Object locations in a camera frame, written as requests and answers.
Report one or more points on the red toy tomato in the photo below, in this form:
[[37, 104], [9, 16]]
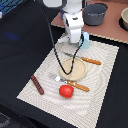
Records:
[[66, 91]]

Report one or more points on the small toy milk carton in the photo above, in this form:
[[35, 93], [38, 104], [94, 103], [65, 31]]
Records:
[[85, 40]]

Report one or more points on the brown toy sausage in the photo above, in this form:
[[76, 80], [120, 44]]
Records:
[[37, 85]]

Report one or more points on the white toy fish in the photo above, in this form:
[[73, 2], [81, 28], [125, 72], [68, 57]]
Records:
[[63, 39]]

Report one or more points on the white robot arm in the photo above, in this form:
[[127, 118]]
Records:
[[72, 16]]

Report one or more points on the round wooden plate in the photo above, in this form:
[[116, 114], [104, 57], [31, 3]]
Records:
[[77, 67]]

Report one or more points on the beige woven placemat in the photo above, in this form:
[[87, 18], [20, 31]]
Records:
[[83, 108]]

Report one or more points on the large grey pot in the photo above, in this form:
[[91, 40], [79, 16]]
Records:
[[94, 13]]

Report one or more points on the beige bowl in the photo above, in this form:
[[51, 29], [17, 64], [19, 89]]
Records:
[[124, 16]]

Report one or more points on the blue basket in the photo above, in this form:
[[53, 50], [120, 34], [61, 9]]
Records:
[[8, 5]]

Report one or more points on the wooden handled fork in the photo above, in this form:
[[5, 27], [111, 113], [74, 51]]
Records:
[[59, 79]]

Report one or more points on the wooden handled knife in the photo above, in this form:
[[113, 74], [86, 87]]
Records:
[[85, 59]]

